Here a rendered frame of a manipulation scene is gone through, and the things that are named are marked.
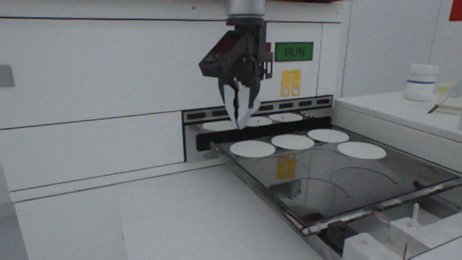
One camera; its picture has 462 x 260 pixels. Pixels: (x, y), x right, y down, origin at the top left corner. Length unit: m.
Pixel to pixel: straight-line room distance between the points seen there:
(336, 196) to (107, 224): 0.52
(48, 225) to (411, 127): 0.83
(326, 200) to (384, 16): 2.91
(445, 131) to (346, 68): 2.36
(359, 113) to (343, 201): 0.40
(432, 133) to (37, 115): 0.80
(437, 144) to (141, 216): 0.61
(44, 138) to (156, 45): 0.29
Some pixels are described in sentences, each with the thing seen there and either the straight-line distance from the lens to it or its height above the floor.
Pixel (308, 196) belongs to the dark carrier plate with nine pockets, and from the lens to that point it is 0.50.
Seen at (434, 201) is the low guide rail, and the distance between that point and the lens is 0.69.
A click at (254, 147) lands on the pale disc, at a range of 0.68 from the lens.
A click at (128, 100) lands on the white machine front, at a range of 0.68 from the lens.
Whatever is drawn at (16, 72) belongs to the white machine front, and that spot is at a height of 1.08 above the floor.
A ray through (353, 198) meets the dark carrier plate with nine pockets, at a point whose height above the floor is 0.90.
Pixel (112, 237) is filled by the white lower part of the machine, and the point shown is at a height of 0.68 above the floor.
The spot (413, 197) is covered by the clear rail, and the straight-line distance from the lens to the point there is 0.56.
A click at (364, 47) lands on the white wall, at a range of 3.17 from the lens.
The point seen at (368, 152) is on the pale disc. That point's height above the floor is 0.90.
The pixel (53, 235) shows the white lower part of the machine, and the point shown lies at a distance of 0.80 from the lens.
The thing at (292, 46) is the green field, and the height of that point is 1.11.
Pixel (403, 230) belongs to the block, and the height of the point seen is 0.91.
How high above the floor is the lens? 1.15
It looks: 19 degrees down
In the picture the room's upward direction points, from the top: straight up
